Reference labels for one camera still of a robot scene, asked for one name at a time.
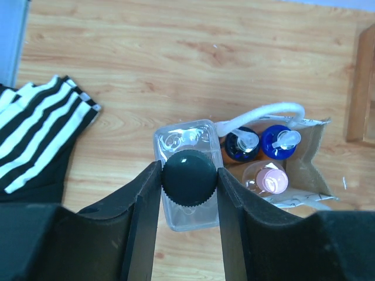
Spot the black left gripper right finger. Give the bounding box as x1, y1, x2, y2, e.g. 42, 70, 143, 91
217, 168, 374, 280

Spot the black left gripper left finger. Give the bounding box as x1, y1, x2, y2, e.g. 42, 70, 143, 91
1, 162, 162, 280

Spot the clear bottle pink cap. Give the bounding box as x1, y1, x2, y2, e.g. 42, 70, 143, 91
242, 160, 289, 197

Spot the clear bottle dark cap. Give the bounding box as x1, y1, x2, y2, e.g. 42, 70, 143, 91
154, 119, 223, 232

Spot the dark blue pump bottle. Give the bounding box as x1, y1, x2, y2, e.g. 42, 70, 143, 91
220, 126, 261, 165

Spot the black white striped cloth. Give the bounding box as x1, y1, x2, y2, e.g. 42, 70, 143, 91
1, 76, 101, 203

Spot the printed canvas tote bag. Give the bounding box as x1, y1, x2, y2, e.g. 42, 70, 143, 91
215, 102, 337, 210

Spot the bright blue pump bottle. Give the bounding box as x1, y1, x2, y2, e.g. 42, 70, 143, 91
261, 125, 302, 160

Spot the wooden divided tray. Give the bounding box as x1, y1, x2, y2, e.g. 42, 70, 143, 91
346, 25, 374, 147

